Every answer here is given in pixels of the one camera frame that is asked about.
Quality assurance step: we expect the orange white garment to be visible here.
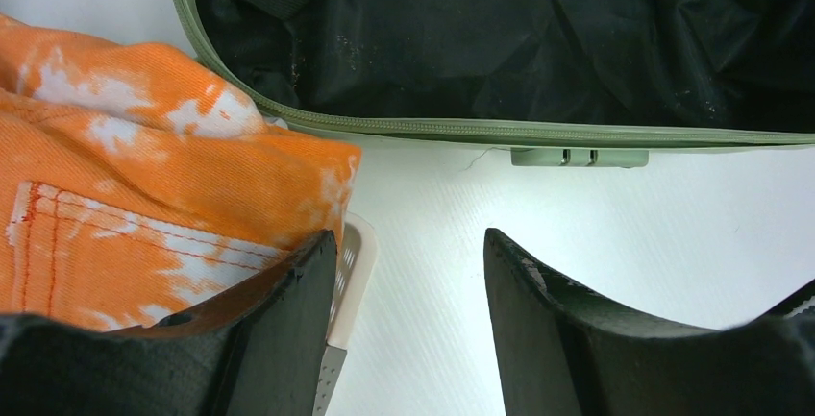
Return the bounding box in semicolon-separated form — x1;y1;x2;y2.
1;17;361;331

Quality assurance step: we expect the white plastic basket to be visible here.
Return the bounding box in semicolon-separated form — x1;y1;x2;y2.
312;213;379;416

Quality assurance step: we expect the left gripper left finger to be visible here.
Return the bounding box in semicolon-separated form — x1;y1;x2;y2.
1;231;337;415

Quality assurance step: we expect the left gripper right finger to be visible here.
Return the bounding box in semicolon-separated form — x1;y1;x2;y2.
483;229;814;415

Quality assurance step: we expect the green hard-shell suitcase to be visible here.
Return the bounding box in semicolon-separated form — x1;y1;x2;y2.
173;0;814;168

